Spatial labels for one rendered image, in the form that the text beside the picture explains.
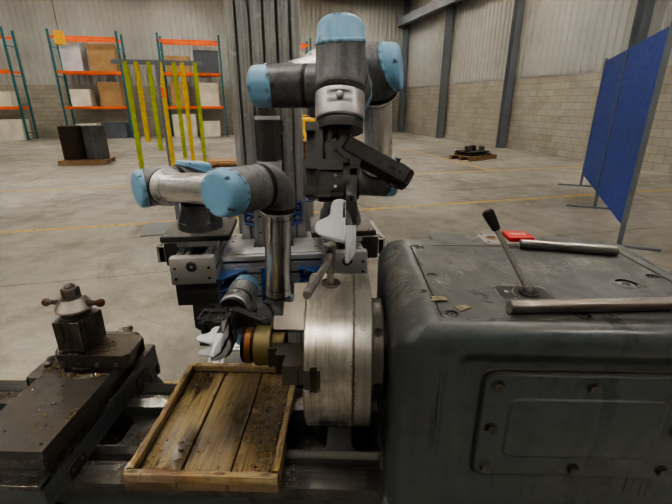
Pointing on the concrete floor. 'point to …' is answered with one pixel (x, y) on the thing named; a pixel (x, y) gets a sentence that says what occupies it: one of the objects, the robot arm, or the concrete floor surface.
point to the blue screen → (624, 126)
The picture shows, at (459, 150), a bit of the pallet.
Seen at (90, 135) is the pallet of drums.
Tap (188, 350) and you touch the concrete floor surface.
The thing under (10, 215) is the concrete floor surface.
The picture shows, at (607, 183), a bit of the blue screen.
